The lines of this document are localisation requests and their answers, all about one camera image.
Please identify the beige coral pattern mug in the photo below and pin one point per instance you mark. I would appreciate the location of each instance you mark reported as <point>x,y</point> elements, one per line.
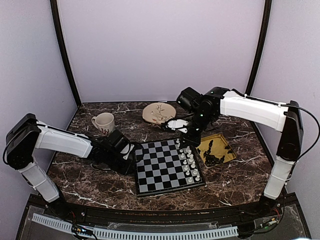
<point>104,122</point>

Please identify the grey slotted cable duct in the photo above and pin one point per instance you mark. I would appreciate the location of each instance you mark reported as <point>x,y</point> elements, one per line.
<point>121,231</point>

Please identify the black white chess board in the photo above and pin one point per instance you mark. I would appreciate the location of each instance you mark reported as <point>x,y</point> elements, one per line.
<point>157,169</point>

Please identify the beige floral ceramic plate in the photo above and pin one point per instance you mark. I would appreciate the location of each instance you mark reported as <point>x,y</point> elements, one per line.
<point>158,113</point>

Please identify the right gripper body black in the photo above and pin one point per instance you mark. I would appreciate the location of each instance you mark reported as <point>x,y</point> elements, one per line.
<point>200,120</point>

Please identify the pile of black chess pieces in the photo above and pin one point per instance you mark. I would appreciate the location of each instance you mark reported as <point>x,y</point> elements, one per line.
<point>212,157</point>

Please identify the black front rail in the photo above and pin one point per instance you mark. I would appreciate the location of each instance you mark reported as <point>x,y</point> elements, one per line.
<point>239,214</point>

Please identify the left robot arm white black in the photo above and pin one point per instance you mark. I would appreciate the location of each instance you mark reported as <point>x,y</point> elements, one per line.
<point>30,134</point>

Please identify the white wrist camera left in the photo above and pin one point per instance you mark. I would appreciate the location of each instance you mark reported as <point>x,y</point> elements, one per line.
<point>126,151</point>

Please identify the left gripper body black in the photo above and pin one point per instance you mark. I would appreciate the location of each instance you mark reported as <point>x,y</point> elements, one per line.
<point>113,164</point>

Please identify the left black frame post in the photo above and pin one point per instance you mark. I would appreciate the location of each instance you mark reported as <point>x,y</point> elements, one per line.
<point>63,51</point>

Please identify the right black frame post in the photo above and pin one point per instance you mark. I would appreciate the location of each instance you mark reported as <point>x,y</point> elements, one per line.
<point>260,46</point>

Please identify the white chess pieces row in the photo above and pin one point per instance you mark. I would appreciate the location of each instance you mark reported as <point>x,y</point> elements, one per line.
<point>190,172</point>

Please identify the black frame post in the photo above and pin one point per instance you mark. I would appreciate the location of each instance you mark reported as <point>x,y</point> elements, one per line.
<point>63,51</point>
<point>260,46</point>

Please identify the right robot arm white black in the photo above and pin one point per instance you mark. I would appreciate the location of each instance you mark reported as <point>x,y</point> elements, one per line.
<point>282,117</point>

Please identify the gold metal tray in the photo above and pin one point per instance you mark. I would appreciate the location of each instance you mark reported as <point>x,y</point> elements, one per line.
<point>217,151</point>

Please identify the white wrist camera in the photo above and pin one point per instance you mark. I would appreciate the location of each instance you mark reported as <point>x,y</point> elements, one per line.
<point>126,151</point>
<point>175,125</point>

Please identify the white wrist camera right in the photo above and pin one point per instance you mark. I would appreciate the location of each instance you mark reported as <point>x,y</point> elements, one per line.
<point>175,125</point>

